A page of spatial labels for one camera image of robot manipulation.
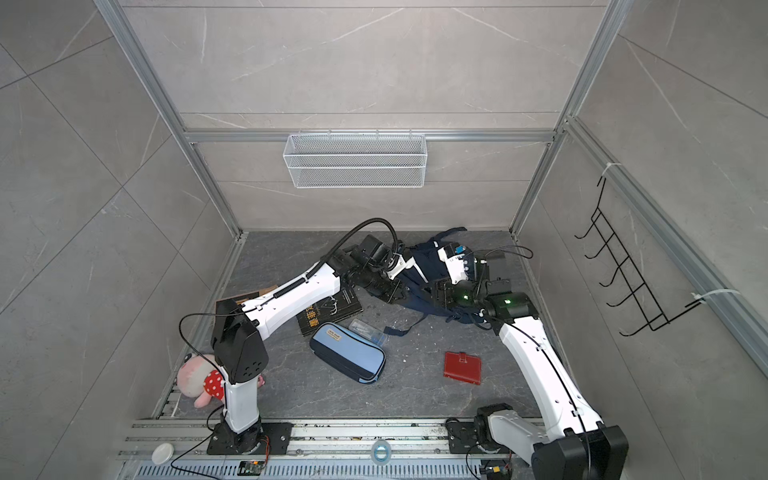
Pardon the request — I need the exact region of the black book gold lettering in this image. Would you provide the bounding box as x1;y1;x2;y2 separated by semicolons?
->
296;287;363;337

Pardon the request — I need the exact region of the navy blue student backpack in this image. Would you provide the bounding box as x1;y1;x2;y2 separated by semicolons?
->
392;227;494;331

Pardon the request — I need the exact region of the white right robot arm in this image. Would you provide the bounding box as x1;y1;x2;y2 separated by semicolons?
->
430;252;629;479

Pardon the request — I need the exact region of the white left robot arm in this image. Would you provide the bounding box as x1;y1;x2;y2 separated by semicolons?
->
211;235;426;434

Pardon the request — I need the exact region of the clear plastic eraser box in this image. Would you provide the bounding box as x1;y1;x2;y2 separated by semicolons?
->
349;319;387;347

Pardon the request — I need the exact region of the red wallet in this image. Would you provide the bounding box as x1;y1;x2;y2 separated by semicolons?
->
443;352;482;385

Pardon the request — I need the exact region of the light blue pencil case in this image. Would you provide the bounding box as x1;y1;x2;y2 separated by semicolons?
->
309;323;386;384

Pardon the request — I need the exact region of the brown and black book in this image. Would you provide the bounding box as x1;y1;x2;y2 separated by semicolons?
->
214;285;277;315

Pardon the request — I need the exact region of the clear tape roll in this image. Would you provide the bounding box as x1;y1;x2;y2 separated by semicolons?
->
370;439;392;466

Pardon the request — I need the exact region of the pink plush doll red dress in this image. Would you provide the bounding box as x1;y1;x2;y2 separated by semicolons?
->
176;354;266;409

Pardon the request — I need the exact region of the white round cap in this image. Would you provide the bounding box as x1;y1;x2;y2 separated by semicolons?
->
151;442;175;466

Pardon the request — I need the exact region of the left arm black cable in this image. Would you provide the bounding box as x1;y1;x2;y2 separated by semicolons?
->
323;217;400;265

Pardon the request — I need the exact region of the white wire mesh basket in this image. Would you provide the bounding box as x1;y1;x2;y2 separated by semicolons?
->
283;133;428;189

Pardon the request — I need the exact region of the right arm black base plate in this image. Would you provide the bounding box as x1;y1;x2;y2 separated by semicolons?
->
444;417;500;454

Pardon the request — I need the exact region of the black wire hook rack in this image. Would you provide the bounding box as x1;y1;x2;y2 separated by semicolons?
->
574;177;705;338

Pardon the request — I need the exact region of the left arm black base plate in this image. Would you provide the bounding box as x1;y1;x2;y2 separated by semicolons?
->
206;422;293;456

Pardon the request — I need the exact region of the aluminium rail frame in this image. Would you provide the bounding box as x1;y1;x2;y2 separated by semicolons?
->
116;418;537;479

